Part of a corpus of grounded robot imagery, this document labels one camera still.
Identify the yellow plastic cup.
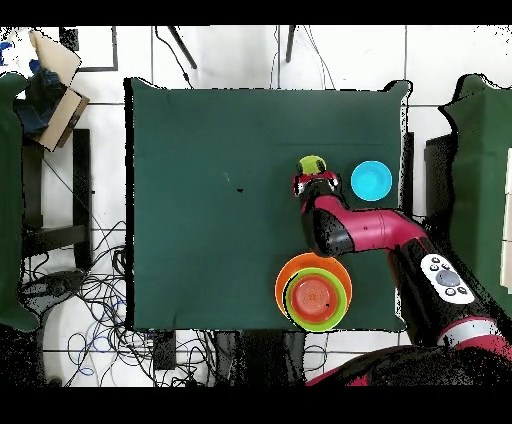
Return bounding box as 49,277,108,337
296,154,328,176

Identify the green cloth covered side table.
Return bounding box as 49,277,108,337
0,71,41,333
435,73,512,317

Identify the large orange plastic bowl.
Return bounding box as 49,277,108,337
274,251,354,329

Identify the small orange-red plastic bowl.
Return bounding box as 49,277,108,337
290,274,338,324

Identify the black tripod leg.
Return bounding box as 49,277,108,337
284,25,298,64
167,25,198,70

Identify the tangle of floor cables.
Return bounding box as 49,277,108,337
19,219,237,387

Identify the small cyan plastic bowl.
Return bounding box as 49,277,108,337
350,159,394,202

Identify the cardboard box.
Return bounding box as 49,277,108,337
27,28,91,153

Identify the white box stack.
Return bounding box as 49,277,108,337
499,147,512,295

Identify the black pedestal foot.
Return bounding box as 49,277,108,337
19,269,87,305

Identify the green plastic bowl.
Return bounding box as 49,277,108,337
284,266,349,333

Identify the dark green tablecloth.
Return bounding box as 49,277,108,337
123,76,413,334

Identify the black floor frame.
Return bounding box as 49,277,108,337
59,25,119,73

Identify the dark blue cloth bag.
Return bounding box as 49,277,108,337
13,59,69,137

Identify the black stool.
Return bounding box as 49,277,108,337
21,127,95,273

